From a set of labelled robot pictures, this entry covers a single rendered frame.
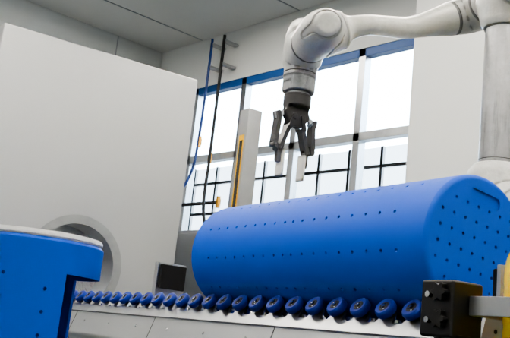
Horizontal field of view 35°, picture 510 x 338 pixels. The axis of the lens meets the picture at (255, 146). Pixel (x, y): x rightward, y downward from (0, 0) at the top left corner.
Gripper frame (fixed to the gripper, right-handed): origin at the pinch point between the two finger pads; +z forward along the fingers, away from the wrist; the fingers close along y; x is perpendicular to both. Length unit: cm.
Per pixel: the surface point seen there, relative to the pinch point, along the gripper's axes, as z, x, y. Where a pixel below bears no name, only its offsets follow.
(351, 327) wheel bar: 41, 44, 12
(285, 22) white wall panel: -204, -328, -210
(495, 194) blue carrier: 13, 66, -4
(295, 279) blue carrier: 31.3, 24.5, 12.5
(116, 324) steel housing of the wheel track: 45, -66, 13
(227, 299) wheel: 36.1, -5.8, 11.0
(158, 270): 27, -58, 5
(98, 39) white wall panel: -200, -480, -115
